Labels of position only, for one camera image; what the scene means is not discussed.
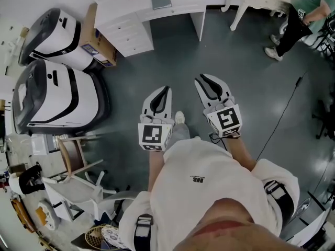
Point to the wooden chair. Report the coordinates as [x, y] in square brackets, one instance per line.
[74, 155]

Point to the person's face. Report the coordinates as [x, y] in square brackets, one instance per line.
[227, 226]

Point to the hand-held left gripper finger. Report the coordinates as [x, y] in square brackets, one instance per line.
[167, 108]
[146, 104]

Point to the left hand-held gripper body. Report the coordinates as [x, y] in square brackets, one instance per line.
[151, 136]

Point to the white and black robot machine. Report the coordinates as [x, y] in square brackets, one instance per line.
[65, 95]
[60, 35]

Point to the black office chair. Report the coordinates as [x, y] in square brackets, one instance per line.
[327, 124]

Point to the white power strip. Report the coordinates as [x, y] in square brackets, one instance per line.
[304, 206]

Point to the person's grey trousers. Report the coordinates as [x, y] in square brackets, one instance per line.
[179, 135]

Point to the person's right forearm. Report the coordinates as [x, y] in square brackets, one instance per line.
[239, 153]

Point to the brown cardboard box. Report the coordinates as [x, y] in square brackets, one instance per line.
[91, 33]

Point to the white office chair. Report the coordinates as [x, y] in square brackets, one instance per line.
[76, 192]

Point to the person's left white shoe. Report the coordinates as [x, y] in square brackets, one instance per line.
[179, 117]

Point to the white desk with drawers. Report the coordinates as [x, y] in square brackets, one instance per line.
[123, 12]

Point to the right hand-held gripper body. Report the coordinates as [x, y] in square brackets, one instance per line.
[227, 120]

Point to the person's white shirt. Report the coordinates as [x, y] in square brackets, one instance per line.
[209, 161]

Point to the person's left forearm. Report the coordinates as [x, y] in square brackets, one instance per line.
[155, 169]

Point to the black bag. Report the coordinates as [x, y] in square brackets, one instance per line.
[30, 179]

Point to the white plastic box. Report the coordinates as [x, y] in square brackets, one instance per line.
[39, 144]

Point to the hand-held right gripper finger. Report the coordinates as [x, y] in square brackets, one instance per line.
[225, 88]
[204, 101]

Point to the white side table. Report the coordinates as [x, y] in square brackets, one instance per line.
[311, 229]

